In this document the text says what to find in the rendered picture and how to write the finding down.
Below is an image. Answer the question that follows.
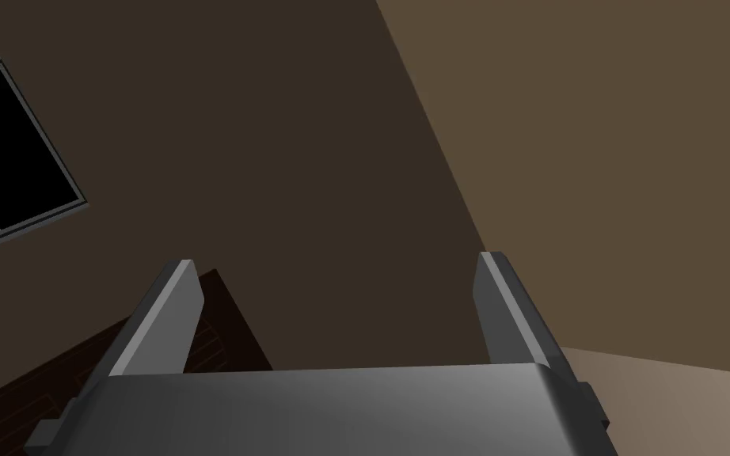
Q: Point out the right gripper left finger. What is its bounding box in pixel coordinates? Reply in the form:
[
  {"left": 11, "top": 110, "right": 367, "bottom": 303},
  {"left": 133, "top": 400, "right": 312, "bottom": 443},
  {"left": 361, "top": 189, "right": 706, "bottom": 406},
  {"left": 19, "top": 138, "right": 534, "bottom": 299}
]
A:
[{"left": 89, "top": 258, "right": 206, "bottom": 384}]

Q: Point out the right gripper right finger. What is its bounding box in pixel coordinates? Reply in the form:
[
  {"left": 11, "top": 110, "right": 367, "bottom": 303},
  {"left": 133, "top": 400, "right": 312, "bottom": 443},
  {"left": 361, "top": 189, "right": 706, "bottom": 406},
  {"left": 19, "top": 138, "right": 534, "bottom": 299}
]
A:
[{"left": 472, "top": 250, "right": 570, "bottom": 374}]

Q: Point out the dark window with grey frame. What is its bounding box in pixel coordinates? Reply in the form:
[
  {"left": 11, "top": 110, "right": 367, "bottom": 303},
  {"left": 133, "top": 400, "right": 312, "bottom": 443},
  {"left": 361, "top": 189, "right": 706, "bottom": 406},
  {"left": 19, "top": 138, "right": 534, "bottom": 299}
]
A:
[{"left": 0, "top": 55, "right": 90, "bottom": 248}]

